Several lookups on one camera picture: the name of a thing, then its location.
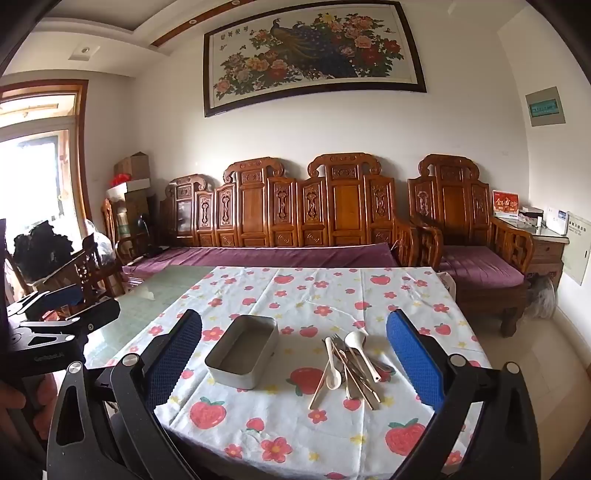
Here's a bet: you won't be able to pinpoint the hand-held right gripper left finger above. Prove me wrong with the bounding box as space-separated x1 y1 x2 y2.
46 308 204 480

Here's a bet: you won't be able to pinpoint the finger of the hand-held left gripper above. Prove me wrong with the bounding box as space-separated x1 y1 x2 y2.
21 299 122 343
18 282 86 320

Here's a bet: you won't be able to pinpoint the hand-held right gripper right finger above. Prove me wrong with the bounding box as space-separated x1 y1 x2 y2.
385 308 541 480

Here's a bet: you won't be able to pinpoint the large cream spoon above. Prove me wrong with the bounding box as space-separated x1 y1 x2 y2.
344 330 382 383

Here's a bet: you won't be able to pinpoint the metal rectangular tray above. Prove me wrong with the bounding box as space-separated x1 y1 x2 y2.
204 315 279 391

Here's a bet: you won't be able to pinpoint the cream chopstick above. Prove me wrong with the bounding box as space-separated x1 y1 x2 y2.
309 348 342 411
339 351 365 402

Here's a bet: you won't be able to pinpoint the cream fork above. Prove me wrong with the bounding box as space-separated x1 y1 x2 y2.
331 334 358 400

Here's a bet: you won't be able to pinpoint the small cream spoon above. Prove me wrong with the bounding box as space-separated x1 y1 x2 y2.
324 337 343 389

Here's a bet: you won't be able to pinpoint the person's left hand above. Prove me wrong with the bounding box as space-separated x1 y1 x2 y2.
0 376 54 444

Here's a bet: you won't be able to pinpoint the dark carved wooden chair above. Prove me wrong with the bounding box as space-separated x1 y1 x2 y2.
46 233 125 319

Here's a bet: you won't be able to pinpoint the gold metal chopsticks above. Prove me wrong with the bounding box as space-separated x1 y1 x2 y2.
346 346 397 376

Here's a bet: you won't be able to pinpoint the black fluffy bundle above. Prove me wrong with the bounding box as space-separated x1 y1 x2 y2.
13 220 75 282

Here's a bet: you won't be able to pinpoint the small silver metal utensil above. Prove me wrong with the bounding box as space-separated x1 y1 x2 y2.
348 344 389 374

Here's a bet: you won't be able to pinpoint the metal spoon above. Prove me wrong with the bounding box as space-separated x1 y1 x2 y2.
342 339 384 393

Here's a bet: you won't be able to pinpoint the purple armchair cushion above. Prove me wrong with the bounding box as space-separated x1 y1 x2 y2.
436 244 527 289

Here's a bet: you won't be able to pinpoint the strawberry print tablecloth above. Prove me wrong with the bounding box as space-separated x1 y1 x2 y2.
152 265 492 480

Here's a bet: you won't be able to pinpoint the purple sofa cushion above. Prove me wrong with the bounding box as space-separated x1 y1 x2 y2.
122 244 400 278

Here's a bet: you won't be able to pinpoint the grey plastic bag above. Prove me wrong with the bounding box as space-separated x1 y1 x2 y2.
524 274 557 319

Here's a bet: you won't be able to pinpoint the cardboard box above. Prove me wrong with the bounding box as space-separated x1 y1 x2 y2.
114 151 151 183

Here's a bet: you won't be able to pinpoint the carved wooden sofa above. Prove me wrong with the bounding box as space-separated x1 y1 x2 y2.
159 154 419 268

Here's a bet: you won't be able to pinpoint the carved wooden armchair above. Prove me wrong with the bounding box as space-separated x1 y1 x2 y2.
406 154 536 337

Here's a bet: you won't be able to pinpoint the wooden side table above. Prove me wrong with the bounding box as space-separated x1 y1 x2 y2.
496 215 571 278

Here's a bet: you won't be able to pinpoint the red box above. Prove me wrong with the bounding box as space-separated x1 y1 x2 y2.
492 190 522 217

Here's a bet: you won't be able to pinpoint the white electrical panel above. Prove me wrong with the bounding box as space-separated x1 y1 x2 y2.
562 211 591 286

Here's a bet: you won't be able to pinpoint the framed peacock painting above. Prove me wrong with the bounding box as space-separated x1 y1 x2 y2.
203 0 428 118

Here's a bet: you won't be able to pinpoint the wooden door frame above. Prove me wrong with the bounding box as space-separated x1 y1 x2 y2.
0 79 93 232

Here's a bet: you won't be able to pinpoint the green and white wall box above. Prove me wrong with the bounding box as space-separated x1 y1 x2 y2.
525 86 566 127

